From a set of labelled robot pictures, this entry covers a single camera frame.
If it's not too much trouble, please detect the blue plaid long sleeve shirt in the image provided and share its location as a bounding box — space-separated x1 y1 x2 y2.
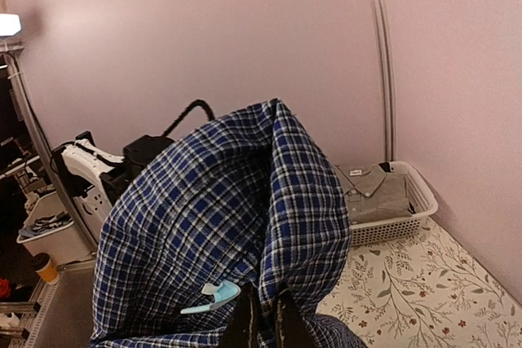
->
90 99 363 347

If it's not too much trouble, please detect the floral patterned table mat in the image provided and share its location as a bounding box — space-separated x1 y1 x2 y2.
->
318 219 521 347

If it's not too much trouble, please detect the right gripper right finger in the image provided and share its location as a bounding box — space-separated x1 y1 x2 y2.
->
275 287 317 348

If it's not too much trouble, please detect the light blue clothes tag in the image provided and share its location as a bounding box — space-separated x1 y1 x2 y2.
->
180 280 241 315

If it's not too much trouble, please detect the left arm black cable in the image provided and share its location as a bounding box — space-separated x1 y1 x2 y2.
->
162 99 217 137

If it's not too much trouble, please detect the white storage bin background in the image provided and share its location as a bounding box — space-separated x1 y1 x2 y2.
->
16 192 91 266

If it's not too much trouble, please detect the grey folded shirt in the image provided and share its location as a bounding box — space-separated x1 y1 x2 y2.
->
334 165 412 224

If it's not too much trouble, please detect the yellow paper cup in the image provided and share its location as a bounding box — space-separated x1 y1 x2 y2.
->
31 253 60 285

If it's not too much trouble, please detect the left aluminium corner post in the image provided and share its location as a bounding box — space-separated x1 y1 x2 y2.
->
370 0 396 161

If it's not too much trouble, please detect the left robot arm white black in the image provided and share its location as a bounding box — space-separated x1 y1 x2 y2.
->
51 131 173 241

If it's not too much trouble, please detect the white plastic basket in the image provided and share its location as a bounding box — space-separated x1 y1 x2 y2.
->
348 161 438 247

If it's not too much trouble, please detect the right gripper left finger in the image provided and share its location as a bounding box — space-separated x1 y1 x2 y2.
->
219 284 261 348

